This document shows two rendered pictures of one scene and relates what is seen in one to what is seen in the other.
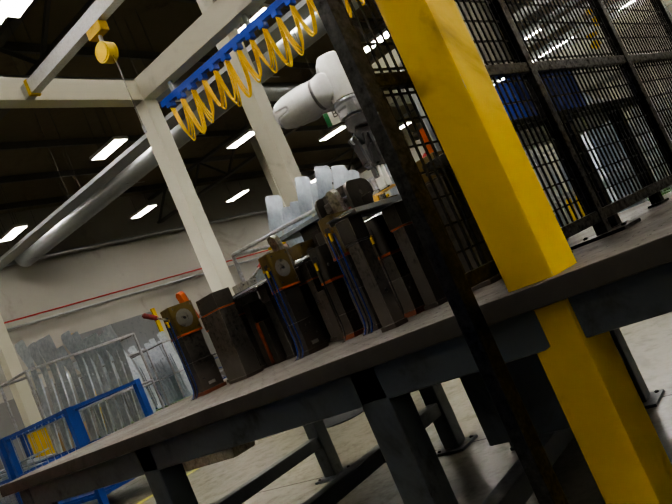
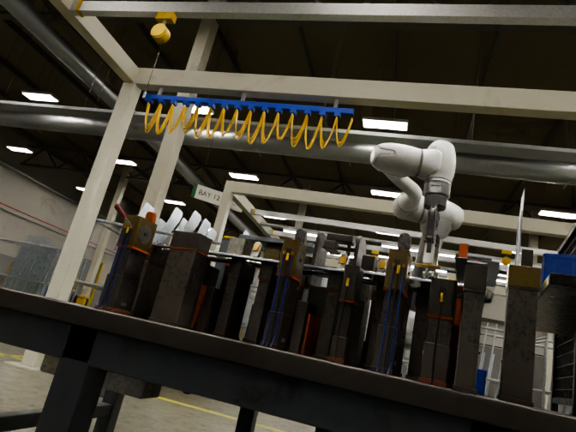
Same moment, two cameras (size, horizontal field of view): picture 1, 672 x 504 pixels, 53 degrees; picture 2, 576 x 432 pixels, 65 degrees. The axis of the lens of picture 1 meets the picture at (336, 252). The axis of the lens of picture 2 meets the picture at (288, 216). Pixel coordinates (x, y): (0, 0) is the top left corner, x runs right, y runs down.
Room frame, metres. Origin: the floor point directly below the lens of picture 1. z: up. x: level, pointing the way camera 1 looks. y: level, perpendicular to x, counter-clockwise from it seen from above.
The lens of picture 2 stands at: (0.82, 0.75, 0.71)
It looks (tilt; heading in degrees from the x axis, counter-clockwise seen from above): 16 degrees up; 340
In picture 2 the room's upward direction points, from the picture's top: 13 degrees clockwise
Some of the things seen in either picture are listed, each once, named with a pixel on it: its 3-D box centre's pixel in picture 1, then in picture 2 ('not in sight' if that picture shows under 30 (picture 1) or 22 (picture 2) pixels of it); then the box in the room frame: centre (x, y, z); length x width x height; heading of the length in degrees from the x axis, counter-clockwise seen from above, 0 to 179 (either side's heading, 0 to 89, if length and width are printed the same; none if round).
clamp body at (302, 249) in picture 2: (289, 304); (283, 293); (2.17, 0.20, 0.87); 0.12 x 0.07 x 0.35; 135
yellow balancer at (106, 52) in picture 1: (118, 81); (153, 55); (4.55, 0.91, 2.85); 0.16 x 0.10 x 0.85; 54
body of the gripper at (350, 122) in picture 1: (360, 130); (434, 210); (2.02, -0.22, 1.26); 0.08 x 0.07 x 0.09; 135
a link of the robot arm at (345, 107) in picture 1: (351, 108); (436, 190); (2.02, -0.22, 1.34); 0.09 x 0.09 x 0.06
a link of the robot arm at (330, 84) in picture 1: (333, 79); (436, 162); (2.02, -0.21, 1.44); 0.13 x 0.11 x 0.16; 65
